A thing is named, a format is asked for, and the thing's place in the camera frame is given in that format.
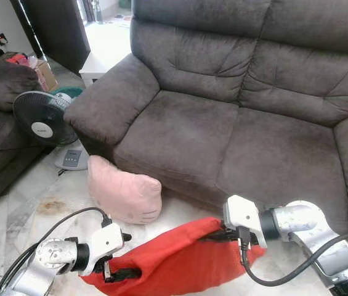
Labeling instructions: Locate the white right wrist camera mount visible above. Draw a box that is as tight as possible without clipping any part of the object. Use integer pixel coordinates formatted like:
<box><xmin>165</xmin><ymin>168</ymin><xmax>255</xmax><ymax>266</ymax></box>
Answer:
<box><xmin>223</xmin><ymin>195</ymin><xmax>262</xmax><ymax>232</ymax></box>

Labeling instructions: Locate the dark wooden door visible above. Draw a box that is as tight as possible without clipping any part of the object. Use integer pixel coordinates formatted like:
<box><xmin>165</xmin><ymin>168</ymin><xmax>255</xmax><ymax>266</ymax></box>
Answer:
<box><xmin>10</xmin><ymin>0</ymin><xmax>91</xmax><ymax>75</ymax></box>

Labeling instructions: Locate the red fabric pillow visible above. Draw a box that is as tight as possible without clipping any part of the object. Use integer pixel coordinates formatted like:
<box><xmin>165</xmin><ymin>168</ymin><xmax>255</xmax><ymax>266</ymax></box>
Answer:
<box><xmin>80</xmin><ymin>217</ymin><xmax>265</xmax><ymax>296</ymax></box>

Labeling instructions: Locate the red packet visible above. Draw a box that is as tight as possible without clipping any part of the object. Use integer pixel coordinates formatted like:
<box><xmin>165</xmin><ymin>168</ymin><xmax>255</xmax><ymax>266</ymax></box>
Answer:
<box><xmin>6</xmin><ymin>52</ymin><xmax>39</xmax><ymax>67</ymax></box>

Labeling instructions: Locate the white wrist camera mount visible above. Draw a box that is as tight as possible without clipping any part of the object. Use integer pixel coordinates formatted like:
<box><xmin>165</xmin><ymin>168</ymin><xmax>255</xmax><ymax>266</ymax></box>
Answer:
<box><xmin>223</xmin><ymin>195</ymin><xmax>262</xmax><ymax>232</ymax></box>
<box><xmin>78</xmin><ymin>222</ymin><xmax>125</xmax><ymax>276</ymax></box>

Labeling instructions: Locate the black and white floor fan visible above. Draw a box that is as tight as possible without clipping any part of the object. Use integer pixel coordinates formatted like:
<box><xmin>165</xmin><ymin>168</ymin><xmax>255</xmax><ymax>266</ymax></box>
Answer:
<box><xmin>12</xmin><ymin>91</ymin><xmax>90</xmax><ymax>171</ymax></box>

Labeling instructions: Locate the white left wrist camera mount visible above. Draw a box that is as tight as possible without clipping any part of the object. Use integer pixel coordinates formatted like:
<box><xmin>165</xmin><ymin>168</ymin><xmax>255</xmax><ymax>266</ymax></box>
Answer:
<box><xmin>78</xmin><ymin>222</ymin><xmax>125</xmax><ymax>276</ymax></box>

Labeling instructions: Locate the teal plastic basket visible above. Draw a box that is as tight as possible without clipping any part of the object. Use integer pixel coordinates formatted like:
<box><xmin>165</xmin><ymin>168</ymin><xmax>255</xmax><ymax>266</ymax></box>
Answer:
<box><xmin>52</xmin><ymin>86</ymin><xmax>85</xmax><ymax>99</ymax></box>

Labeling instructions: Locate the brown cardboard box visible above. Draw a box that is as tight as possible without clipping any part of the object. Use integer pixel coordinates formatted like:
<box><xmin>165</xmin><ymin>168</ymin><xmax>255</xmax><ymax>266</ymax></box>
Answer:
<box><xmin>35</xmin><ymin>60</ymin><xmax>59</xmax><ymax>92</ymax></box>

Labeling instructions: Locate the pink cat face pillow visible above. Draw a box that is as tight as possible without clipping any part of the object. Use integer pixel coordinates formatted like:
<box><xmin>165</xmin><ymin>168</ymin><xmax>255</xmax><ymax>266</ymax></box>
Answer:
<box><xmin>87</xmin><ymin>155</ymin><xmax>163</xmax><ymax>224</ymax></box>

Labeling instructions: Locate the white side table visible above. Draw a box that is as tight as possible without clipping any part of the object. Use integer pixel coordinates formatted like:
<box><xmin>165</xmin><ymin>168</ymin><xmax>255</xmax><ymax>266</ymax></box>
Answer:
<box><xmin>78</xmin><ymin>22</ymin><xmax>134</xmax><ymax>87</ymax></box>

